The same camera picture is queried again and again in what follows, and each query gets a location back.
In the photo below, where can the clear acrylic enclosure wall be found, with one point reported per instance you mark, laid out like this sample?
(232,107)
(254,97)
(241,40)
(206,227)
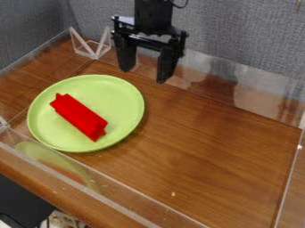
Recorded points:
(213,161)

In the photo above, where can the white power strip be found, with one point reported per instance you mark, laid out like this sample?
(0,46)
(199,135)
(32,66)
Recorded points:
(62,220)

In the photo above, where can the red plastic block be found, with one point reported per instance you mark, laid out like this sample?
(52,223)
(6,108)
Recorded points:
(80,116)

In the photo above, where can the green round plate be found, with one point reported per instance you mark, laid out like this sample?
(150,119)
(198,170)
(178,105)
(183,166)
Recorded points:
(109,95)

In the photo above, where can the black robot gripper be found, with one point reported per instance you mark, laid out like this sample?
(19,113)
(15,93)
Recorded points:
(149,29)

